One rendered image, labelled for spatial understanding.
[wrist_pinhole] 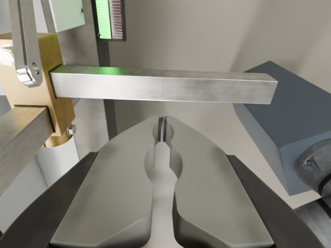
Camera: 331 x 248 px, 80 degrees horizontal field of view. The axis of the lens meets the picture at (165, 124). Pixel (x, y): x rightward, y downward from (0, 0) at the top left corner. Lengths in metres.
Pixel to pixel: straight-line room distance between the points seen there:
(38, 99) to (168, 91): 0.15
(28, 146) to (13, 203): 0.41
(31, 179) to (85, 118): 0.30
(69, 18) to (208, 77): 0.20
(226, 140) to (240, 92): 1.14
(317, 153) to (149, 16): 0.86
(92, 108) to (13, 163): 0.23
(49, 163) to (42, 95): 0.44
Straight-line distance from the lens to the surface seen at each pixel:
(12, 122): 0.25
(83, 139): 0.48
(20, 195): 0.66
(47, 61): 0.26
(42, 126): 0.26
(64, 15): 0.32
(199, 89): 0.24
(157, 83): 0.23
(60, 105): 0.28
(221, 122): 1.30
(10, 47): 0.25
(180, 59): 1.10
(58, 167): 0.69
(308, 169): 0.73
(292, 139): 0.71
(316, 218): 0.65
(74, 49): 0.40
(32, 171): 0.68
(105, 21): 0.37
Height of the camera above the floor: 1.06
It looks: 58 degrees down
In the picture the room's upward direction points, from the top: 178 degrees clockwise
